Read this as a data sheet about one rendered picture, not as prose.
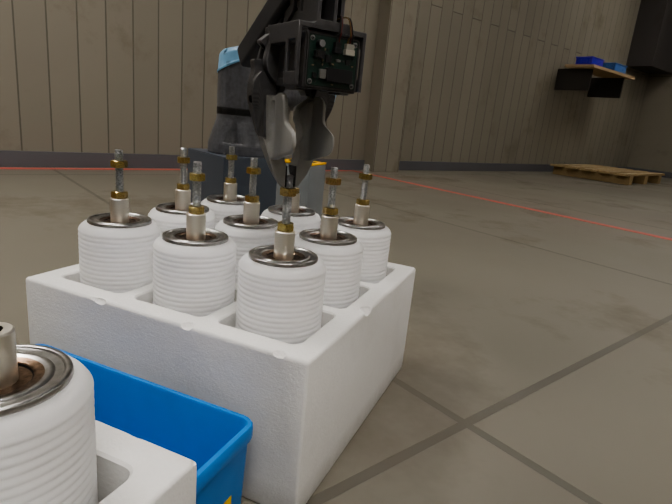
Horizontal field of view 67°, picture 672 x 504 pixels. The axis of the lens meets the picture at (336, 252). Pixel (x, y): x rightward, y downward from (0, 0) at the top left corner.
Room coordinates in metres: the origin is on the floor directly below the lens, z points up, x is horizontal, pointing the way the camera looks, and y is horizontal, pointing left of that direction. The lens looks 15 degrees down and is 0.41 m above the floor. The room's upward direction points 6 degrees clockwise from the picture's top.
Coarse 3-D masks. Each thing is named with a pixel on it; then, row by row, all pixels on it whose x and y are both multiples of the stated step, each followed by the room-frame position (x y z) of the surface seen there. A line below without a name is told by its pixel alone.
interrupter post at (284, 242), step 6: (276, 234) 0.52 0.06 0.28; (282, 234) 0.52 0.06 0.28; (288, 234) 0.52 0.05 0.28; (294, 234) 0.53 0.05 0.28; (276, 240) 0.52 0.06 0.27; (282, 240) 0.52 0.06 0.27; (288, 240) 0.52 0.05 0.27; (294, 240) 0.53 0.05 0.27; (276, 246) 0.52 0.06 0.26; (282, 246) 0.52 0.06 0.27; (288, 246) 0.52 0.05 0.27; (276, 252) 0.52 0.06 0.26; (282, 252) 0.52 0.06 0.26; (288, 252) 0.52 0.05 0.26; (276, 258) 0.52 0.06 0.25; (282, 258) 0.52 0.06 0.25; (288, 258) 0.52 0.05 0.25
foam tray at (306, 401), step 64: (64, 320) 0.55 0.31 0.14; (128, 320) 0.51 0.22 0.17; (192, 320) 0.50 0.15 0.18; (384, 320) 0.65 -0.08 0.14; (192, 384) 0.48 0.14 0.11; (256, 384) 0.45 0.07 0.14; (320, 384) 0.46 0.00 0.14; (384, 384) 0.69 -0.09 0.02; (256, 448) 0.45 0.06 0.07; (320, 448) 0.48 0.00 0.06
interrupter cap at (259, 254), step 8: (256, 248) 0.54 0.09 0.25; (264, 248) 0.55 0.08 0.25; (272, 248) 0.55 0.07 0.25; (296, 248) 0.56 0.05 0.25; (248, 256) 0.52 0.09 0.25; (256, 256) 0.51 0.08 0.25; (264, 256) 0.52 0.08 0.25; (272, 256) 0.53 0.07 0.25; (296, 256) 0.54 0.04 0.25; (304, 256) 0.53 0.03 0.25; (312, 256) 0.54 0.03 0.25; (264, 264) 0.50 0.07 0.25; (272, 264) 0.49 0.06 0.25; (280, 264) 0.49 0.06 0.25; (288, 264) 0.49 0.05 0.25; (296, 264) 0.50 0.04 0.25; (304, 264) 0.50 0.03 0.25; (312, 264) 0.51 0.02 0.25
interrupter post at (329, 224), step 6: (324, 216) 0.63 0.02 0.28; (330, 216) 0.63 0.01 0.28; (336, 216) 0.64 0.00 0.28; (324, 222) 0.63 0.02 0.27; (330, 222) 0.63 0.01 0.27; (336, 222) 0.63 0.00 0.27; (324, 228) 0.63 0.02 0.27; (330, 228) 0.63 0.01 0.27; (336, 228) 0.63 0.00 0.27; (324, 234) 0.63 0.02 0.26; (330, 234) 0.63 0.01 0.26; (336, 234) 0.64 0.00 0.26
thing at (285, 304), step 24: (240, 264) 0.51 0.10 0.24; (240, 288) 0.50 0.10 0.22; (264, 288) 0.48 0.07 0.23; (288, 288) 0.48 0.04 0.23; (312, 288) 0.50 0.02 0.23; (240, 312) 0.50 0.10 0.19; (264, 312) 0.48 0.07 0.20; (288, 312) 0.48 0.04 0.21; (312, 312) 0.50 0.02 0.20; (264, 336) 0.48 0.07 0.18; (288, 336) 0.48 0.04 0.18
